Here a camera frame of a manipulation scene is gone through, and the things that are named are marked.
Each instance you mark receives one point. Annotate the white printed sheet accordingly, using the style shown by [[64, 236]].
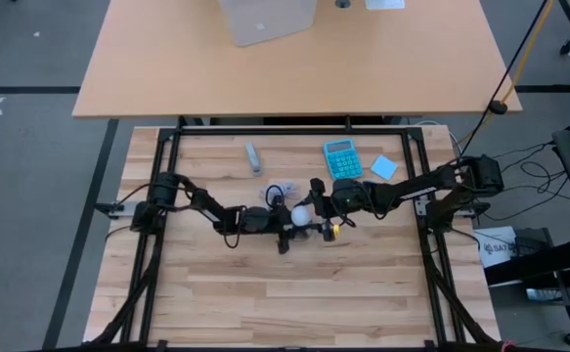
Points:
[[497, 247]]

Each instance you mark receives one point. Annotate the white card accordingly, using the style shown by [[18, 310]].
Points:
[[384, 4]]

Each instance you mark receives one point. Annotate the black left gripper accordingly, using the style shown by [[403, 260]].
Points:
[[257, 220]]

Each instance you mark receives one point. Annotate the black equipment cart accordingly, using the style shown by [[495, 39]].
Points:
[[534, 259]]

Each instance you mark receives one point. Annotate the black aluminium table frame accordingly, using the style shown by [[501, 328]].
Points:
[[289, 131]]

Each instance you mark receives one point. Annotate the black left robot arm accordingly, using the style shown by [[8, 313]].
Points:
[[206, 205]]

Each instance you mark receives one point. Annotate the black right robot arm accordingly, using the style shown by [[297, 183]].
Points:
[[411, 188]]

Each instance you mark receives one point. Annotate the grey stapler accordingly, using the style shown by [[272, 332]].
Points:
[[253, 159]]

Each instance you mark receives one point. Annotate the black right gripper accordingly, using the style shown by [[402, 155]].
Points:
[[345, 198]]

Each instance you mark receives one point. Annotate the yellow tape tag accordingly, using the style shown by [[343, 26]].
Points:
[[336, 231]]

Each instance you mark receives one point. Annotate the light wood desk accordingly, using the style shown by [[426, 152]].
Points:
[[289, 73]]

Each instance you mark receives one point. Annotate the turquoise calculator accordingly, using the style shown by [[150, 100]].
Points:
[[343, 161]]

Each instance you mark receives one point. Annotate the white lightbulb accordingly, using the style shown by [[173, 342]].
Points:
[[301, 215]]

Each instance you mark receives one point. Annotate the light blue sticky notepad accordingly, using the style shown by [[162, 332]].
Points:
[[384, 167]]

